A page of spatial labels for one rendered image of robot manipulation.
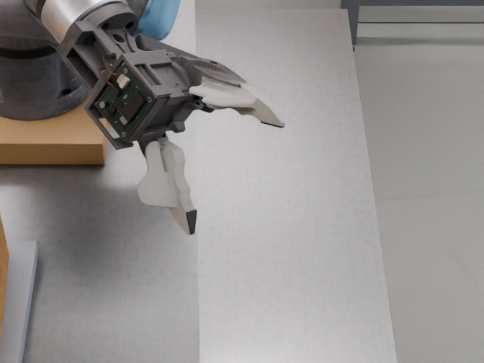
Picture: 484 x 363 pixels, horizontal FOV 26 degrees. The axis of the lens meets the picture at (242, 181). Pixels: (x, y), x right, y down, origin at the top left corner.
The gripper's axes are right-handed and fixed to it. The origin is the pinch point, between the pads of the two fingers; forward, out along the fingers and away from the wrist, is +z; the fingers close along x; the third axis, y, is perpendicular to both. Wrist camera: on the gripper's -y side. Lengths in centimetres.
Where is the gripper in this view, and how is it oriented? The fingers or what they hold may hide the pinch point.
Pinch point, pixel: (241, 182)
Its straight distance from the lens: 95.5
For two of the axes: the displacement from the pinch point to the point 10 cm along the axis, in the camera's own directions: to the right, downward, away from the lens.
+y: -5.6, 1.6, -8.1
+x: 5.5, -6.6, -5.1
